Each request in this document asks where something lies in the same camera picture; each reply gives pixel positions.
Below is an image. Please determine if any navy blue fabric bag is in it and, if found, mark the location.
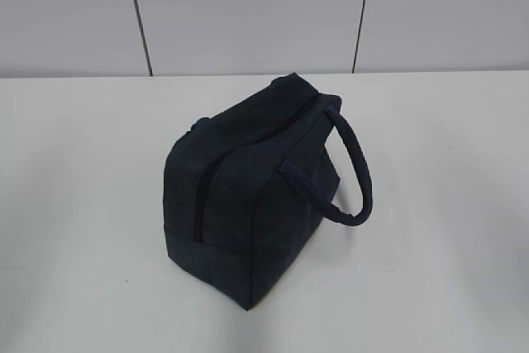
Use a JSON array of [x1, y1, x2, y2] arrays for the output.
[[163, 74, 373, 310]]

